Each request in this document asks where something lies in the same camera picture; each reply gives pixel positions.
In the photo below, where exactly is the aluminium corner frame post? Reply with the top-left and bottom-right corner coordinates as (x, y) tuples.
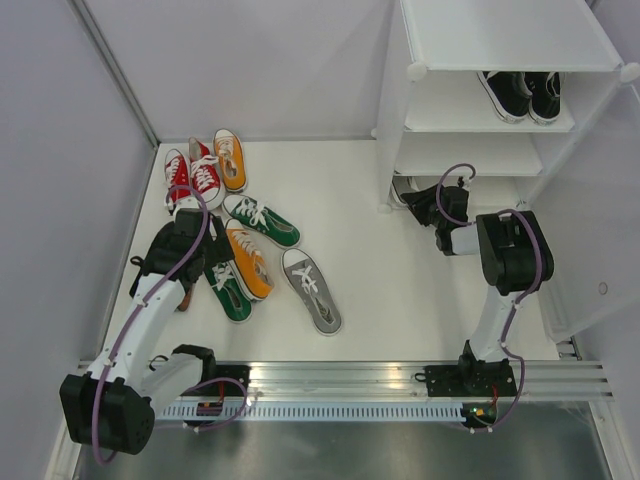
(67, 0), (160, 151)

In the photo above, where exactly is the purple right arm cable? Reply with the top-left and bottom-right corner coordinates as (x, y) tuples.
(435, 162), (546, 435)

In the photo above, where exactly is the green sneaker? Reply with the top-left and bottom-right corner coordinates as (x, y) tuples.
(222, 194), (301, 249)
(204, 263), (253, 323)

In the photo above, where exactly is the aluminium mounting rail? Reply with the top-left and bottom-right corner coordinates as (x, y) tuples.
(216, 360), (614, 402)

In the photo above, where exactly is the red sneaker right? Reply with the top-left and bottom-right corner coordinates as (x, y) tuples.
(188, 137), (225, 210)

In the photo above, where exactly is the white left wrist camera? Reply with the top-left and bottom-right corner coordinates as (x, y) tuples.
(164, 195), (201, 215)

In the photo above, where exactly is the green sneaker far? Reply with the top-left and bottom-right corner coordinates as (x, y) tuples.
(222, 194), (301, 249)

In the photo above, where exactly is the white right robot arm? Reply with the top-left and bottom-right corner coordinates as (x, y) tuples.
(393, 185), (554, 397)

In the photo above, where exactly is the white slotted cable duct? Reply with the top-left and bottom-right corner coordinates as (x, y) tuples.
(157, 400), (464, 423)

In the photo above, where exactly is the black sneaker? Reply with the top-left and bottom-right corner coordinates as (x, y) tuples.
(524, 72), (562, 125)
(477, 71), (531, 124)

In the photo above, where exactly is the red sneaker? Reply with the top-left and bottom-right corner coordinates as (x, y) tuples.
(188, 137), (225, 210)
(164, 148), (191, 204)

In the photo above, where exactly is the orange sneaker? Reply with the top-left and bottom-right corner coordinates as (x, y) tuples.
(225, 219), (274, 301)
(213, 129), (247, 192)

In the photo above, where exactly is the red sneaker left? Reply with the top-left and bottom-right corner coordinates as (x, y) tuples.
(164, 148), (191, 204)

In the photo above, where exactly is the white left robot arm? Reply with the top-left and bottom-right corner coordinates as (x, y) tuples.
(59, 208), (233, 455)

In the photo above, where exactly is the white shoe cabinet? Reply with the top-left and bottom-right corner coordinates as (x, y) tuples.
(373, 1), (639, 358)

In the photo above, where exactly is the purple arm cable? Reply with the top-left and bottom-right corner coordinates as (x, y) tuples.
(435, 162), (546, 435)
(92, 185), (209, 466)

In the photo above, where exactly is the green sneaker near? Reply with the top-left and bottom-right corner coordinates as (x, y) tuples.
(204, 263), (253, 323)

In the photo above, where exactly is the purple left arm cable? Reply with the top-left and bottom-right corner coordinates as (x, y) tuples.
(92, 185), (209, 466)

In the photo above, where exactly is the grey sneaker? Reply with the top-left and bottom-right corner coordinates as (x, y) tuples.
(391, 174), (417, 207)
(281, 248), (343, 336)

